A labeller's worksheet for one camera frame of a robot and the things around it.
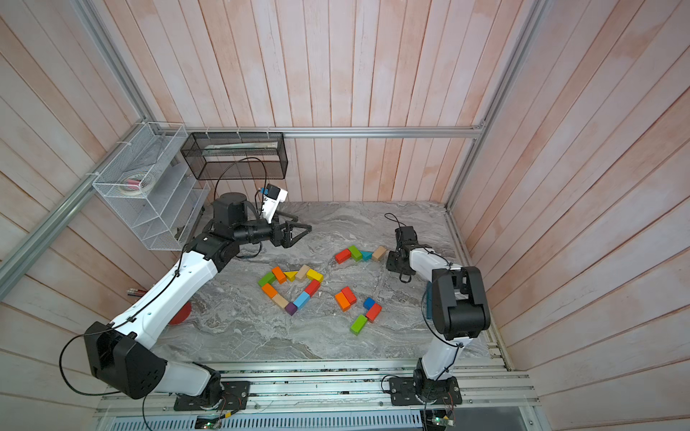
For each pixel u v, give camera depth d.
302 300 0.90
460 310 0.49
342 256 1.02
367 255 1.02
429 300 0.90
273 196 0.63
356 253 1.02
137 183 0.74
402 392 0.73
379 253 1.02
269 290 0.93
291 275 0.96
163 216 0.78
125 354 0.39
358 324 0.86
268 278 0.96
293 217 0.75
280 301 0.90
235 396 0.73
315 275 0.96
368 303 0.90
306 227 0.67
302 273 0.96
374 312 0.89
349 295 0.92
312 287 0.95
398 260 0.73
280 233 0.64
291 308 0.88
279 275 0.96
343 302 0.90
